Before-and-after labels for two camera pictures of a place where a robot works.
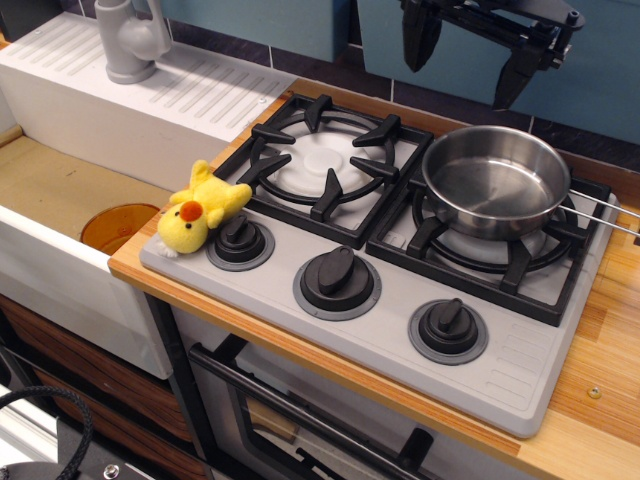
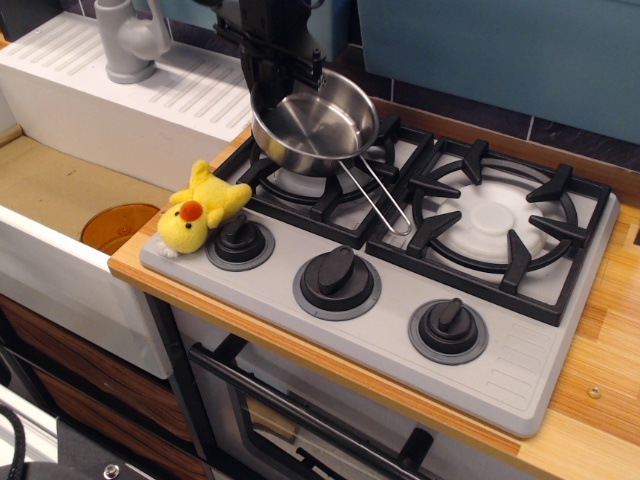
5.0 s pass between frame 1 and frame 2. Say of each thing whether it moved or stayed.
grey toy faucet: stayed
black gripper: moved
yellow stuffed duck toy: stayed
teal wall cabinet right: stayed
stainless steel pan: moved
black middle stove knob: stayed
